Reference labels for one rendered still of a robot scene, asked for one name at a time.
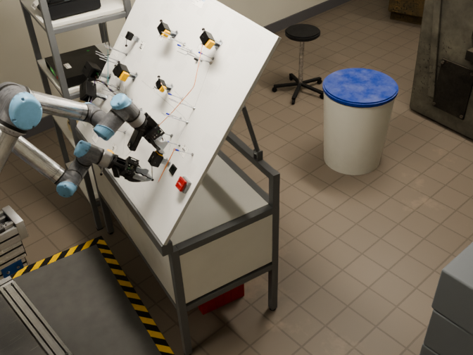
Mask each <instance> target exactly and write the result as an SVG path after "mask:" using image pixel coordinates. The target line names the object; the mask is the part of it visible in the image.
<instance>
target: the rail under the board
mask: <svg viewBox="0 0 473 355"><path fill-rule="evenodd" d="M75 130H76V133H77V137H78V138H79V140H83V141H85V142H88V141H87V140H86V139H85V138H84V136H83V134H82V133H81V132H80V131H79V129H78V128H77V127H76V128H75ZM102 172H103V174H104V175H105V176H106V177H107V179H108V181H109V182H110V183H111V184H112V186H113V187H114V189H115V190H116V192H117V193H118V194H119V196H120V197H121V199H122V200H123V201H124V203H125V204H126V206H127V207H128V209H129V210H130V211H131V212H132V214H133V216H134V217H135V218H136V219H137V221H138V222H139V224H140V226H142V228H143V229H144V231H145V232H146V234H147V235H148V236H149V238H150V239H151V241H152V242H153V243H154V245H155V246H156V248H157V249H158V250H159V252H160V253H161V255H162V256H166V255H168V254H171V253H172V252H174V251H173V245H172V241H171V240H169V242H168V243H167V245H163V244H162V242H161V241H160V240H159V239H158V237H157V236H156V234H155V233H154V231H153V230H152V229H151V228H150V226H149V225H148V223H147V222H146V221H145V220H144V218H143V217H142V215H141V214H140V212H139V211H138V210H137V208H136V207H135V206H134V204H133V203H132V202H131V200H130V199H129V197H128V196H127V195H126V194H125V192H124V191H123V189H122V188H121V186H120V185H119V184H118V182H117V181H116V180H115V178H114V177H113V176H112V174H111V173H110V171H109V170H108V169H107V168H103V167H102Z"/></svg>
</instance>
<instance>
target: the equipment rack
mask: <svg viewBox="0 0 473 355"><path fill-rule="evenodd" d="M34 1H35V0H20V5H21V8H22V11H23V15H24V19H25V23H26V26H27V31H28V33H29V36H30V41H31V44H32V48H33V51H34V56H35V58H36V62H37V66H38V69H39V74H40V76H41V79H42V84H43V87H44V91H45V94H50V95H52V94H51V89H50V86H49V81H48V78H49V80H50V81H51V83H52V84H53V85H54V87H55V88H56V89H57V90H58V92H59V93H60V95H61V96H62V97H63V98H64V99H70V100H72V99H76V98H79V97H80V92H77V91H79V90H80V85H76V86H73V87H68V85H67V82H66V78H65V73H64V70H63V65H62V62H61V57H60V54H59V50H58V45H57V41H56V36H55V35H56V34H59V33H62V32H67V31H71V30H76V29H79V28H82V27H88V26H91V25H96V24H99V30H100V34H101V41H102V44H97V45H95V46H96V47H97V48H98V49H99V50H100V51H101V52H102V53H103V54H104V55H105V56H106V55H108V54H111V52H112V49H111V50H110V49H109V48H108V49H107V47H105V45H104V44H105V39H104V33H103V24H104V31H105V38H106V45H108V38H107V33H106V26H105V22H108V21H111V20H116V19H120V18H125V20H127V17H128V15H129V14H130V11H131V10H132V7H131V1H130V0H122V1H121V0H100V2H101V7H100V8H98V9H96V10H92V11H87V12H83V13H78V14H75V15H69V16H66V17H63V18H58V19H55V20H51V16H50V13H49V8H48V5H47V2H46V0H38V2H39V7H40V10H41V11H40V10H39V9H38V8H37V7H36V9H35V10H34V9H33V7H31V5H32V3H33V2H34ZM118 12H119V13H118ZM112 13H114V14H112ZM109 14H111V15H109ZM104 15H106V16H104ZM31 16H32V17H33V18H34V19H35V20H36V21H37V22H38V24H39V25H40V26H41V27H42V28H43V30H44V31H45V32H46V34H47V37H48V41H49V45H50V48H51V53H52V56H53V61H54V65H55V68H56V72H57V76H58V80H57V79H56V78H55V77H54V76H53V74H52V73H51V71H50V70H49V69H48V68H47V66H46V62H45V59H44V58H43V59H42V55H41V52H40V49H39V45H38V41H37V37H36V34H35V31H34V26H33V23H32V19H31ZM92 18H93V19H92ZM88 19H91V20H88ZM83 20H84V21H83ZM80 21H81V22H80ZM77 22H78V23H77ZM71 23H73V24H71ZM68 24H70V25H68ZM62 25H64V26H62ZM59 26H61V27H59ZM54 27H56V28H54ZM108 47H109V45H108ZM58 81H59V82H58ZM73 92H74V93H73ZM71 93H72V94H71ZM51 117H52V120H53V124H54V127H55V130H56V134H57V138H58V142H59V145H60V148H61V152H62V155H63V160H64V163H65V167H66V170H68V169H69V166H70V164H71V163H72V161H71V162H70V159H69V157H68V152H67V149H66V146H65V141H64V138H63V134H64V135H65V136H66V138H67V139H68V141H69V143H70V144H71V145H72V147H73V148H74V149H75V147H76V146H77V143H78V142H79V141H80V140H79V138H78V137H77V133H76V130H75V128H76V127H77V122H76V120H73V119H67V118H63V117H59V116H53V115H51ZM68 120H69V123H70V127H71V130H72V132H71V131H70V130H69V129H68V124H67V122H68ZM62 132H63V133H62ZM79 187H80V189H81V190H82V192H83V194H84V195H85V197H86V198H87V200H88V202H89V203H90V205H91V208H92V213H93V216H94V221H95V224H96V229H97V230H98V231H99V230H102V229H103V227H102V224H101V219H100V215H99V210H98V206H100V205H101V204H100V201H98V200H99V196H98V192H97V188H96V183H95V180H94V175H93V172H92V166H90V168H89V170H88V171H87V173H86V175H85V176H84V178H83V179H82V181H81V183H80V184H79Z"/></svg>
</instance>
